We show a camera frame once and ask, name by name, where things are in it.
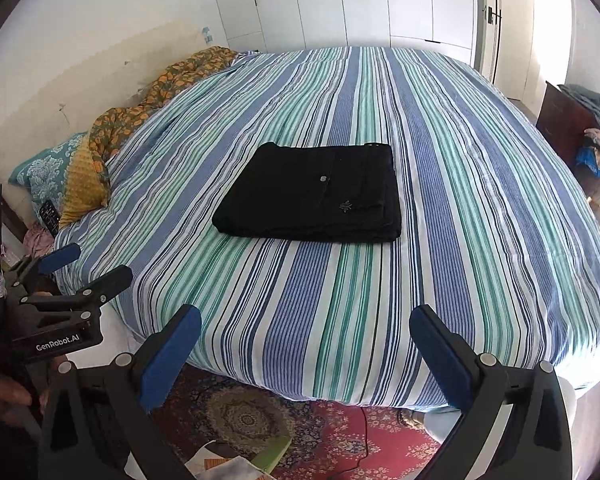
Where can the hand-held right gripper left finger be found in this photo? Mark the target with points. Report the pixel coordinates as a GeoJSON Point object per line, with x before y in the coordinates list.
{"type": "Point", "coordinates": [170, 355]}

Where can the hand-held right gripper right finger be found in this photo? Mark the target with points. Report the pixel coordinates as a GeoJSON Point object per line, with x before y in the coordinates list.
{"type": "Point", "coordinates": [440, 355]}

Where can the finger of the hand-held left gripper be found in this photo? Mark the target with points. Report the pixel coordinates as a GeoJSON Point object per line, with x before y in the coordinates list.
{"type": "Point", "coordinates": [107, 280]}
{"type": "Point", "coordinates": [62, 255]}

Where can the black pants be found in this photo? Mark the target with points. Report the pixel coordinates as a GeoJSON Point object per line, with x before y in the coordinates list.
{"type": "Point", "coordinates": [305, 195]}

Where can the person's left hand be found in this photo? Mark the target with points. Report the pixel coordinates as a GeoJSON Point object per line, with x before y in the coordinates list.
{"type": "Point", "coordinates": [5, 402]}

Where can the pink cloth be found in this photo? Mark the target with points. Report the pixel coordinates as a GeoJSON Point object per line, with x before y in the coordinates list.
{"type": "Point", "coordinates": [37, 242]}

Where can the black remote control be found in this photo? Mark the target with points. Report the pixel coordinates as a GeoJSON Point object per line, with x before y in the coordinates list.
{"type": "Point", "coordinates": [50, 217]}

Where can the teal patterned pillow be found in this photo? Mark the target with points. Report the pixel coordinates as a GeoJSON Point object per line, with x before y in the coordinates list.
{"type": "Point", "coordinates": [45, 170]}

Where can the red patterned rug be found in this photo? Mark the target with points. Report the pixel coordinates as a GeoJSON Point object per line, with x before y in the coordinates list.
{"type": "Point", "coordinates": [260, 410]}

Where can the cream pillow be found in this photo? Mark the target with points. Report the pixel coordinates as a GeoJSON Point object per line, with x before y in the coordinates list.
{"type": "Point", "coordinates": [10, 150]}

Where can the striped bedspread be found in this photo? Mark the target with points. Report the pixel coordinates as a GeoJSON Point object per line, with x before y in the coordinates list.
{"type": "Point", "coordinates": [330, 310]}

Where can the white papers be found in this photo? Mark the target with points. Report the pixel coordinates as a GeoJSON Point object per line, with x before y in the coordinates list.
{"type": "Point", "coordinates": [225, 465]}

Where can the yellow floral blanket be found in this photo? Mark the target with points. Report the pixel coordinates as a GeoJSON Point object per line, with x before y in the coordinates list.
{"type": "Point", "coordinates": [120, 125]}

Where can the green flat object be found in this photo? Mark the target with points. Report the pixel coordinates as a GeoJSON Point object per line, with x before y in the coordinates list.
{"type": "Point", "coordinates": [272, 455]}

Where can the pile of clothes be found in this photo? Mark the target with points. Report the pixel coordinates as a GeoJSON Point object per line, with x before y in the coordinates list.
{"type": "Point", "coordinates": [597, 155]}

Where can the dark wooden cabinet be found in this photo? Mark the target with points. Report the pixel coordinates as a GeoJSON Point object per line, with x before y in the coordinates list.
{"type": "Point", "coordinates": [560, 120]}

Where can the white door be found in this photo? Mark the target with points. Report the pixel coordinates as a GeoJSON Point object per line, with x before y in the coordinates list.
{"type": "Point", "coordinates": [510, 35]}

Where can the white wardrobe doors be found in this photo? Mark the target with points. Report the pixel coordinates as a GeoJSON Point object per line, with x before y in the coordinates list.
{"type": "Point", "coordinates": [360, 0]}

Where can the blue wall sticker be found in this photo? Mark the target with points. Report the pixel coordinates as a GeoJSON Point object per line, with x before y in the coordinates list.
{"type": "Point", "coordinates": [207, 35]}

